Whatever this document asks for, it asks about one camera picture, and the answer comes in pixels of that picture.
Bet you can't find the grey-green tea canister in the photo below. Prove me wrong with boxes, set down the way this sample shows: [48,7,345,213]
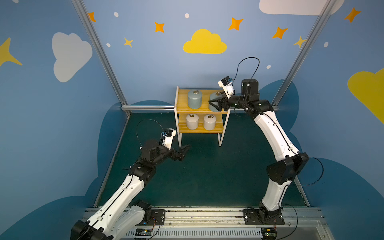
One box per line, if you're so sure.
[188,90,203,110]
[209,91,223,112]

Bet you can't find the white tea canister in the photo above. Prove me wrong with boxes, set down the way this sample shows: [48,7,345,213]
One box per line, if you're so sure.
[186,113,199,130]
[203,115,217,131]

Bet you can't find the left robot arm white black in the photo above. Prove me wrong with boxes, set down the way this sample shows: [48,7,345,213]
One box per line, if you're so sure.
[70,140,191,240]

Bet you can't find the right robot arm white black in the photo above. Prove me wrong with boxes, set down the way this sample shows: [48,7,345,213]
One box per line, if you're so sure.
[209,77,309,222]

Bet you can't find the left circuit board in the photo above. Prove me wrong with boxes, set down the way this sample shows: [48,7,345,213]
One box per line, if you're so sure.
[135,229,153,238]

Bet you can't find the circuit board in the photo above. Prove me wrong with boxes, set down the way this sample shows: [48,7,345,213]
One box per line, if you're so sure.
[261,228,277,240]
[135,229,153,238]

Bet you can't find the right circuit board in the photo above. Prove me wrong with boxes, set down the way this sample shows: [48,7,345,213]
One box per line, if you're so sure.
[261,228,277,240]

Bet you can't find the wooden two-tier shelf white frame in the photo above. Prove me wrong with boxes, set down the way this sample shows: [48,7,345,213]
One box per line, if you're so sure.
[174,87,231,146]

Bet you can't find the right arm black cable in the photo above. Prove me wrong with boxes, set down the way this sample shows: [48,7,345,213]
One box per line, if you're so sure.
[232,56,261,84]

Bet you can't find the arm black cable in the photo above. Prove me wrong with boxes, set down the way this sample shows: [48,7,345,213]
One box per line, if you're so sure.
[135,118,165,148]
[232,56,261,84]

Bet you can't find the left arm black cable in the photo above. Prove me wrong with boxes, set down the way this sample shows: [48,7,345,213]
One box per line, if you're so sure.
[135,118,165,148]

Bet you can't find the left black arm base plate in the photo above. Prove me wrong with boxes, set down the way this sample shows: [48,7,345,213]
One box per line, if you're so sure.
[139,209,166,226]

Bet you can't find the aluminium front rail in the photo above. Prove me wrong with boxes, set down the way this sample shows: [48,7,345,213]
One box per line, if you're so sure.
[73,206,335,240]

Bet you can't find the rear aluminium frame bar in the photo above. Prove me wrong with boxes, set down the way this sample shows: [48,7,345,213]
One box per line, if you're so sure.
[121,104,280,112]

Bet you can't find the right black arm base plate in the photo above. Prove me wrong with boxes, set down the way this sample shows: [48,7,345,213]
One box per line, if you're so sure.
[243,208,285,226]

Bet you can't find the right aluminium frame post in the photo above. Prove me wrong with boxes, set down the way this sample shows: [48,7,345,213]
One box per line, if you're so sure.
[271,0,337,109]

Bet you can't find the aluminium frame post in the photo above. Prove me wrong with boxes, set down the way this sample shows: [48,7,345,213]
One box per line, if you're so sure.
[72,0,127,106]
[271,0,337,109]

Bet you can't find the left aluminium frame post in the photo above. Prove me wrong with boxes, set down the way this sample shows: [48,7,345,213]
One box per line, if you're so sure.
[72,0,127,106]

